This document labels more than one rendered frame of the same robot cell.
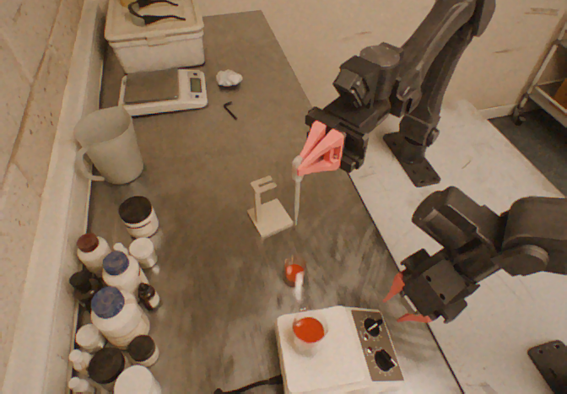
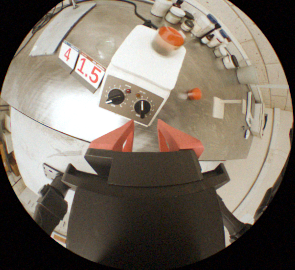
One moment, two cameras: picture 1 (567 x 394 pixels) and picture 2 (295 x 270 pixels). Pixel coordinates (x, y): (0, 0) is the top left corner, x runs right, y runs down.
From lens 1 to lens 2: 55 cm
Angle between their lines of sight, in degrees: 26
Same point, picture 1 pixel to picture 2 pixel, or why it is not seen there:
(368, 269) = not seen: hidden behind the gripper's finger
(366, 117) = not seen: outside the picture
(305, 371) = (144, 35)
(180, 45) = (257, 123)
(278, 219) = (217, 111)
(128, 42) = (261, 108)
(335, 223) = (202, 139)
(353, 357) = (130, 64)
